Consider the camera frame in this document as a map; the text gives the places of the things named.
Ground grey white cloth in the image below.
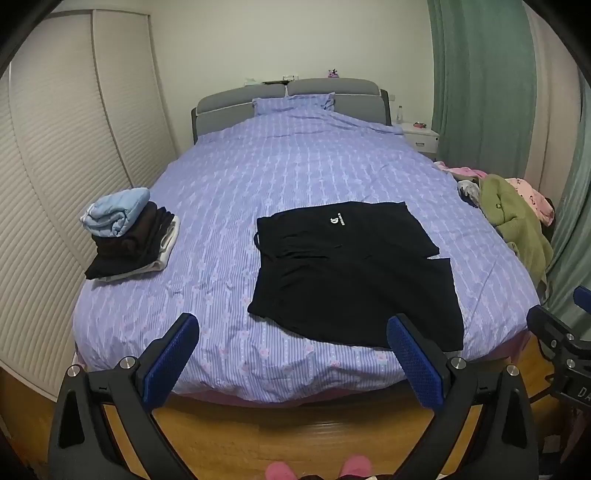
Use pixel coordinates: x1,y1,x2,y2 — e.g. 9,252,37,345
457,180,484,207

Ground light blue folded garment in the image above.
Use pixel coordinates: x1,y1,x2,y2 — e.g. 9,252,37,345
81,187,151,238

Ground white folded garment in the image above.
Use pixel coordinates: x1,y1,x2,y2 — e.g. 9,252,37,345
95,217,181,283

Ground pink bed sheet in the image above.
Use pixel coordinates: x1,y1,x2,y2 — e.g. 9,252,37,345
76,331,533,408

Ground purple floral bedspread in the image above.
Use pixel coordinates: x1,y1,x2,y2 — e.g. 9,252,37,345
74,92,539,407

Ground white louvered wardrobe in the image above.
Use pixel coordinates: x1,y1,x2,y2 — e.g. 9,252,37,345
0,9,178,402

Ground green knitted sweater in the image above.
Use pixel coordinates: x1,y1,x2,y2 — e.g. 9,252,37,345
478,174,555,284

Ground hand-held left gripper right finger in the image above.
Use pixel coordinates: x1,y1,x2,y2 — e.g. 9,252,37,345
387,314,548,480

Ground black pants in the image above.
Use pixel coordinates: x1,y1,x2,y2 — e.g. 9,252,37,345
248,200,465,352

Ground pink slipper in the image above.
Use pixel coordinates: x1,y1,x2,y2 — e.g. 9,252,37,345
339,455,373,479
264,462,301,480

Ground dark brown folded garment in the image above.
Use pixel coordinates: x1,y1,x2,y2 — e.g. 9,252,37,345
92,202,177,254

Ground pink printed pajamas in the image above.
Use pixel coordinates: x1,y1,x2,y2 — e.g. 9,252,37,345
503,176,556,227

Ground pink garment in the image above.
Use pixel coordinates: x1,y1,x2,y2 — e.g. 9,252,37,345
434,161,488,182

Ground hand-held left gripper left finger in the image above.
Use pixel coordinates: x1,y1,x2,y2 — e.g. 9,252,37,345
48,312,200,480

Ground black folded garment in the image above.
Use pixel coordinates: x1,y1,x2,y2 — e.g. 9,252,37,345
84,237,175,280

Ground green curtain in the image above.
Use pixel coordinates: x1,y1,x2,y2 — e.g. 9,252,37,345
427,0,539,163
538,134,591,306

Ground purple floral pillow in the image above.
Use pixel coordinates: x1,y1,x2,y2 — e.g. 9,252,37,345
252,91,336,116

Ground white nightstand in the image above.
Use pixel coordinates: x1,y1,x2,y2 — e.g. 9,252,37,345
399,122,440,156

